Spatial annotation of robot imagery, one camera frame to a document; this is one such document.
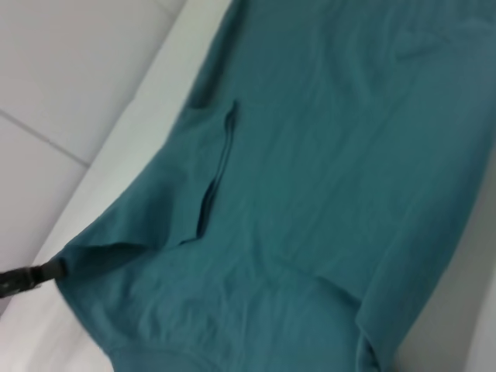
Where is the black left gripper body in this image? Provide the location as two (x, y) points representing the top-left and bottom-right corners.
(0, 266), (44, 300)

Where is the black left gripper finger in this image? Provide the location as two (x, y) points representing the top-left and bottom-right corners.
(37, 257), (66, 282)

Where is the blue t-shirt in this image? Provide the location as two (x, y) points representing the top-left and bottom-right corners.
(53, 0), (496, 372)

